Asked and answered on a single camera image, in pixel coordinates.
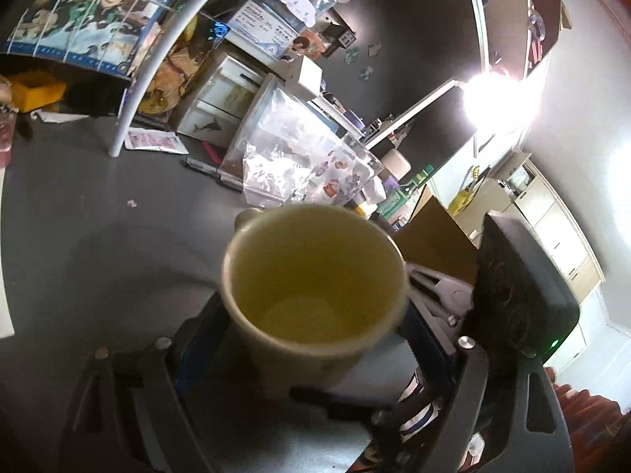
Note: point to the clear printed drinking glass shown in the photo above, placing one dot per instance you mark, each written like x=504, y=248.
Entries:
x=339, y=176

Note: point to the yellow box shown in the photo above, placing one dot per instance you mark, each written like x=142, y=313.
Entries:
x=34, y=90

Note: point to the beige wall cabinet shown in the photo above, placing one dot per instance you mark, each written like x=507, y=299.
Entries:
x=542, y=211

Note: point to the blue character display box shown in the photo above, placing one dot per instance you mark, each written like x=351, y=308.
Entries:
x=288, y=29

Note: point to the blue anime poster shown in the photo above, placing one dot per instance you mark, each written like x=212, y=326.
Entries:
x=106, y=36

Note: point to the clear plastic sticker bag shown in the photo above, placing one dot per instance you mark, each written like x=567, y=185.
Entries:
x=278, y=146

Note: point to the white mini drawer cabinet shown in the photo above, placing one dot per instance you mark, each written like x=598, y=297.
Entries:
x=216, y=100

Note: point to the cream cartoon mug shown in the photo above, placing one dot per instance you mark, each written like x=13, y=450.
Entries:
x=311, y=290

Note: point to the yellow pikachu figure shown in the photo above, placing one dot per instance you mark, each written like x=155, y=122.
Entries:
x=471, y=184

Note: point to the pink white paper leaflet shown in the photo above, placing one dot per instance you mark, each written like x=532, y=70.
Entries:
x=150, y=140

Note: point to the white curved shelf pole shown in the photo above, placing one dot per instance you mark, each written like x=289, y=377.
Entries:
x=174, y=27

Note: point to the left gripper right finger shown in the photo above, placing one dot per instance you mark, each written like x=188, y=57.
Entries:
x=519, y=426

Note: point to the white desk lamp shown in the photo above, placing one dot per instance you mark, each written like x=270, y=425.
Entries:
x=491, y=102

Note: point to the brown anime poster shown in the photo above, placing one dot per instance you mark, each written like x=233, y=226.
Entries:
x=170, y=83

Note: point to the green bottle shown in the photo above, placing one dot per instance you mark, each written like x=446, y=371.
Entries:
x=397, y=197

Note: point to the brown cardboard box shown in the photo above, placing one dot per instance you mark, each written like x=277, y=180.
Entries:
x=433, y=239

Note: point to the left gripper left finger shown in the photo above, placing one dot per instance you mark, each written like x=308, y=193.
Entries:
x=128, y=412

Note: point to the black pen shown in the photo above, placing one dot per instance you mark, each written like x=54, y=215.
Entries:
x=221, y=177

